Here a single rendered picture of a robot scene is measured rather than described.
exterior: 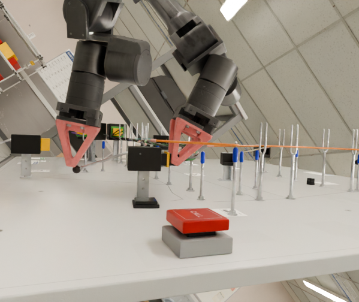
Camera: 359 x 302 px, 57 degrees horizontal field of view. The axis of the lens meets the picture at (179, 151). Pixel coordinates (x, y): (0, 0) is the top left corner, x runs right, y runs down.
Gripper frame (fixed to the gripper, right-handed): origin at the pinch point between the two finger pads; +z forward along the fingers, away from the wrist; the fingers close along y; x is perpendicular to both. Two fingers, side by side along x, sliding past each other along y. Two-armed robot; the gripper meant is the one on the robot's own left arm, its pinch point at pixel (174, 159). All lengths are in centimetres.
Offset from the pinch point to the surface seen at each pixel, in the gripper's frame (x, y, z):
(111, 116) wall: 41, 760, -22
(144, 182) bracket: 3.0, -1.0, 5.9
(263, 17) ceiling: -64, 257, -167
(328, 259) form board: -12.8, -28.8, 1.9
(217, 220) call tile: -1.2, -27.2, 3.3
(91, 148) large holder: 17, 69, 11
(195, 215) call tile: 0.4, -25.6, 4.0
